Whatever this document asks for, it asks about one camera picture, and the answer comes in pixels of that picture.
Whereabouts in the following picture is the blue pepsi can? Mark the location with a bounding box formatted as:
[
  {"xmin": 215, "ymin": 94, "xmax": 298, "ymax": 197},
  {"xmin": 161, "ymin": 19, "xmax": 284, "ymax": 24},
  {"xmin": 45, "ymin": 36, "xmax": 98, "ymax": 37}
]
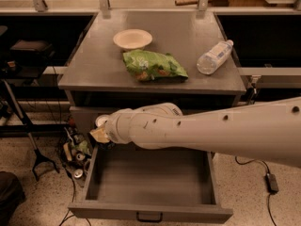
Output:
[{"xmin": 95, "ymin": 115, "xmax": 115, "ymax": 151}]

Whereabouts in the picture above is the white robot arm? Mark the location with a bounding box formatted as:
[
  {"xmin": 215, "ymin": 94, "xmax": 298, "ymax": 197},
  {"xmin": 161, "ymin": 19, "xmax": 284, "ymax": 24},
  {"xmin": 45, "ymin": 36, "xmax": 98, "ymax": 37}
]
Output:
[{"xmin": 90, "ymin": 97, "xmax": 301, "ymax": 168}]

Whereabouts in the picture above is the open grey lower drawer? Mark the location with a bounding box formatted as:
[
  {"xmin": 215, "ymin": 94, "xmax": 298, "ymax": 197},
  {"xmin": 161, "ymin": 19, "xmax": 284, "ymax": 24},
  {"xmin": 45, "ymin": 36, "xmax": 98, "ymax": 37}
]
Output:
[{"xmin": 69, "ymin": 144, "xmax": 233, "ymax": 224}]

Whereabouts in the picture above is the grey drawer cabinet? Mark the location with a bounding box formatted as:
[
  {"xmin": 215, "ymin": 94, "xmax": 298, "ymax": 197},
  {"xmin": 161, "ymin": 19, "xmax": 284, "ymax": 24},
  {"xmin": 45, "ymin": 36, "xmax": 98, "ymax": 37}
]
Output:
[{"xmin": 59, "ymin": 10, "xmax": 246, "ymax": 223}]

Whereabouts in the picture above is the pile of cans and trash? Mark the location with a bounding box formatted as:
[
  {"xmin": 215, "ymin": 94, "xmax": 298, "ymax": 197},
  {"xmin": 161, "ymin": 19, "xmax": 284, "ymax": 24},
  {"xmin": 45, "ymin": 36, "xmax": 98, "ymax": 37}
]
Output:
[{"xmin": 63, "ymin": 117, "xmax": 91, "ymax": 187}]

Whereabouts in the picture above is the black grabber tool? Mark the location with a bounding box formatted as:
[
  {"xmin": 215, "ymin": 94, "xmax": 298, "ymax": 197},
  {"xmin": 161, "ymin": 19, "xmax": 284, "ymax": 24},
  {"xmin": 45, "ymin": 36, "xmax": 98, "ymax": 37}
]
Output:
[{"xmin": 1, "ymin": 79, "xmax": 59, "ymax": 181}]

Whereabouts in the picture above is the green chip bag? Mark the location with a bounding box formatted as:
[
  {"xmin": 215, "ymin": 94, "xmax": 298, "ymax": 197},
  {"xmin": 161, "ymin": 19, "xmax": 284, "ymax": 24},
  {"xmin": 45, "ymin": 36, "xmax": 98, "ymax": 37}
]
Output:
[{"xmin": 122, "ymin": 49, "xmax": 188, "ymax": 82}]

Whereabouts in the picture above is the black bag on floor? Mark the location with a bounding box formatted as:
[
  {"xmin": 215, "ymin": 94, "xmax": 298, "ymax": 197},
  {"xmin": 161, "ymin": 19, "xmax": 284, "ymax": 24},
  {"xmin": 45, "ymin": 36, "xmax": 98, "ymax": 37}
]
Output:
[{"xmin": 0, "ymin": 171, "xmax": 25, "ymax": 226}]

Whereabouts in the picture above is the black box on shelf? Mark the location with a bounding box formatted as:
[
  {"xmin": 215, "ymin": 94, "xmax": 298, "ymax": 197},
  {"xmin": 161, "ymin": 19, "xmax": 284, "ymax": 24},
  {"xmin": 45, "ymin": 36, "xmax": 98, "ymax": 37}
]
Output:
[{"xmin": 10, "ymin": 40, "xmax": 55, "ymax": 67}]

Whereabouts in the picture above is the clear plastic water bottle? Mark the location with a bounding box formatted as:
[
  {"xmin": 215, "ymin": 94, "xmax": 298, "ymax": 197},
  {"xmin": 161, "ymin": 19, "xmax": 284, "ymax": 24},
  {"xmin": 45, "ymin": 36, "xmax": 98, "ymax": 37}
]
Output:
[{"xmin": 197, "ymin": 40, "xmax": 233, "ymax": 75}]

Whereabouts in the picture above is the wooden stick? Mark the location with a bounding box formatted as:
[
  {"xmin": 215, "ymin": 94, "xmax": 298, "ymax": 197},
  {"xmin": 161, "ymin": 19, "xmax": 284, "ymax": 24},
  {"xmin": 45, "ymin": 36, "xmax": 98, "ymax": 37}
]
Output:
[{"xmin": 175, "ymin": 0, "xmax": 198, "ymax": 6}]

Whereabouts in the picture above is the black power adapter with cable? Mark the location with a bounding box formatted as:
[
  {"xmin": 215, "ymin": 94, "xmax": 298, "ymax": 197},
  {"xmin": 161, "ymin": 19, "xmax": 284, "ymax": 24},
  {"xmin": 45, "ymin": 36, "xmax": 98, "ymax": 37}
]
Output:
[{"xmin": 234, "ymin": 156, "xmax": 279, "ymax": 226}]

